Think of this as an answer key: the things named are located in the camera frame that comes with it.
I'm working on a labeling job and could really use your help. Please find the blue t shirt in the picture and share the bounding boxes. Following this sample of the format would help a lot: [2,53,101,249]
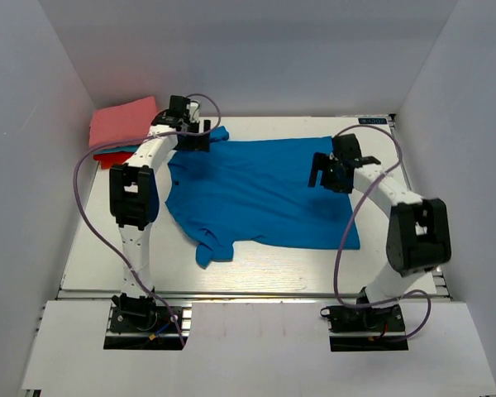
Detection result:
[165,127,360,268]

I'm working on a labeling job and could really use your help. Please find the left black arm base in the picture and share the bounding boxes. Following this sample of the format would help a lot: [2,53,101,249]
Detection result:
[107,306,192,336]

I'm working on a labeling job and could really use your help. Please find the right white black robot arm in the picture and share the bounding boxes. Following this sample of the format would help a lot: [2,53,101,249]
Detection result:
[308,134,451,330]

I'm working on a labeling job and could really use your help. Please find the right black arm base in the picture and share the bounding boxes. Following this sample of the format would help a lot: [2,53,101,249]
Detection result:
[320,305,405,334]

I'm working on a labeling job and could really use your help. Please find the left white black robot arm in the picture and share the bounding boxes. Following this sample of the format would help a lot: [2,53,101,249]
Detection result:
[109,94,210,330]

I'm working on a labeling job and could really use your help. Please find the blue label sticker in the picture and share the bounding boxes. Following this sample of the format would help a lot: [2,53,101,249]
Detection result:
[358,117,388,125]

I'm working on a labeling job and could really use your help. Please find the pink folded t shirt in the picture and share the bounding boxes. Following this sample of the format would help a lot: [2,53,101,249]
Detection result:
[89,96,158,148]

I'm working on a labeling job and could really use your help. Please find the turquoise folded t shirt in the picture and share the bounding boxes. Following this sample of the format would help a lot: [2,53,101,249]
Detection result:
[93,145,139,155]

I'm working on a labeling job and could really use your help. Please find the red folded t shirt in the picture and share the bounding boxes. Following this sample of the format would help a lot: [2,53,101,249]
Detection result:
[93,151,133,170]

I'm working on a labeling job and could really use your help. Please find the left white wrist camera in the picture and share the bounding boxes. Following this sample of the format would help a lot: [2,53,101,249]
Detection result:
[189,101,201,123]

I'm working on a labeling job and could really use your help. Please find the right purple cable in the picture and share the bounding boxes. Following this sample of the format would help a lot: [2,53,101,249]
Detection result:
[332,123,433,342]

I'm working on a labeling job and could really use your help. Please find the purple cable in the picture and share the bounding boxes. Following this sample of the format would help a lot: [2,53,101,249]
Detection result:
[73,93,222,351]
[332,123,433,342]

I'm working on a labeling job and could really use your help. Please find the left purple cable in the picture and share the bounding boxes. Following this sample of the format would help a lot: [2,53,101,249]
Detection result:
[73,93,222,351]

